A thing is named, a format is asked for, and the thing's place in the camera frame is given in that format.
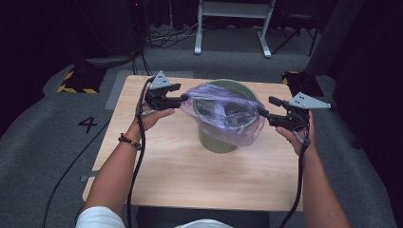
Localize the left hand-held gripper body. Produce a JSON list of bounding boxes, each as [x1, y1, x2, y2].
[[144, 70, 182, 112]]

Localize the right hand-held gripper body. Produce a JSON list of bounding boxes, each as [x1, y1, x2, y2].
[[278, 91, 333, 133]]

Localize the right hand-held gripper cable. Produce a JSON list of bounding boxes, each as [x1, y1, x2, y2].
[[278, 135, 313, 228]]

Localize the white desk frame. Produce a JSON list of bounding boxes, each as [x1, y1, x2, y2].
[[193, 0, 277, 59]]

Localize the purple plastic garbage bag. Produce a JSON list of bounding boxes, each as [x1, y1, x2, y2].
[[179, 83, 267, 148]]

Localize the dark bead bracelet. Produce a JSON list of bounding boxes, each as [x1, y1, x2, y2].
[[117, 132, 143, 152]]

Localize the hand-held gripper cable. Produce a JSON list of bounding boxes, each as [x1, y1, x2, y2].
[[278, 135, 313, 228], [125, 76, 156, 228]]

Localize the black floor cable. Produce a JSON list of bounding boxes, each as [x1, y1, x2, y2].
[[41, 118, 112, 228]]

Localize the left hand-held gripper cable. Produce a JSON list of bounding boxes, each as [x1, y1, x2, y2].
[[125, 76, 156, 228]]

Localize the grey metal table bracket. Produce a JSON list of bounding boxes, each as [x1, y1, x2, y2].
[[79, 170, 99, 183]]

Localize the person's left hand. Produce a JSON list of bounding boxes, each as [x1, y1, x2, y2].
[[132, 89, 176, 136]]

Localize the person's right hand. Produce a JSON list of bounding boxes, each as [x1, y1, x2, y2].
[[275, 109, 317, 157]]

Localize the green trash bin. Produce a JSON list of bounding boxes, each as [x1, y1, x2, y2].
[[192, 78, 260, 155]]

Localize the grey pillar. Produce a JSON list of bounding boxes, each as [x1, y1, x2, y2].
[[305, 0, 366, 77]]

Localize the person's dark pants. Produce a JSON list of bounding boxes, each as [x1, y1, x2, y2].
[[136, 206, 271, 228]]

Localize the black yellow striped base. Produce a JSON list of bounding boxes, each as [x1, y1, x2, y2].
[[281, 70, 325, 98], [57, 65, 107, 95]]

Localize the black chair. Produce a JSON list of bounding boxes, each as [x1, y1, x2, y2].
[[271, 8, 321, 58]]

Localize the tangle of floor cables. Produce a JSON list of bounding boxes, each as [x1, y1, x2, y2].
[[144, 22, 210, 50]]

